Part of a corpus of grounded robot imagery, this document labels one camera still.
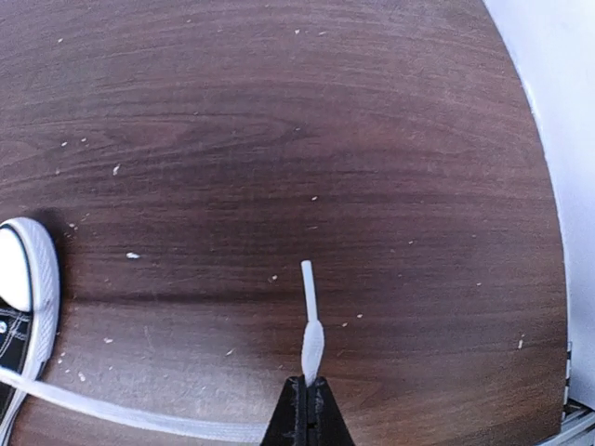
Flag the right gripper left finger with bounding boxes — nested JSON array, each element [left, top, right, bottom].
[[260, 375, 308, 446]]

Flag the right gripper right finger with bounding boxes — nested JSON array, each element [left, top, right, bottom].
[[307, 377, 355, 446]]

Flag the black white canvas sneaker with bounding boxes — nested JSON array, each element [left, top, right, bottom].
[[1, 217, 324, 444]]

